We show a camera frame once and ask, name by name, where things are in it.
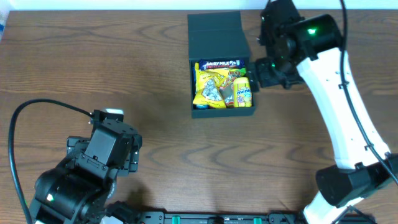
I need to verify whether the dark green box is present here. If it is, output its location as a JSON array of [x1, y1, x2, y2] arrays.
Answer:
[[187, 11, 251, 100]]

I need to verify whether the green Haribo gummy bag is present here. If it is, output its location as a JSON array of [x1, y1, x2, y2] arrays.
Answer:
[[219, 68, 246, 108]]

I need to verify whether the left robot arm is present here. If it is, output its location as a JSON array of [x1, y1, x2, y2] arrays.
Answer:
[[29, 134, 142, 223]]

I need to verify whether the yellow snack bag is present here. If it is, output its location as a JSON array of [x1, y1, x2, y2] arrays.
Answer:
[[193, 62, 227, 109]]

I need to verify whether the blue Oreo cookie pack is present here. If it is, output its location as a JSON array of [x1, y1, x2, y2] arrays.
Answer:
[[195, 105, 209, 110]]

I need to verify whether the Dairy Milk chocolate bar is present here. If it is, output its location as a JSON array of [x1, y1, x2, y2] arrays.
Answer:
[[198, 59, 244, 70]]

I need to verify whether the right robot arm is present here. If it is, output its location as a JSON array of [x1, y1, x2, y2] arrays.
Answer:
[[255, 11, 397, 223]]

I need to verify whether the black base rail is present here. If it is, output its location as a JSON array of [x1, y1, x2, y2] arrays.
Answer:
[[133, 212, 307, 224]]

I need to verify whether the yellow candy bottle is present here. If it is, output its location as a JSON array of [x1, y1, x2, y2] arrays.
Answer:
[[233, 77, 252, 108]]

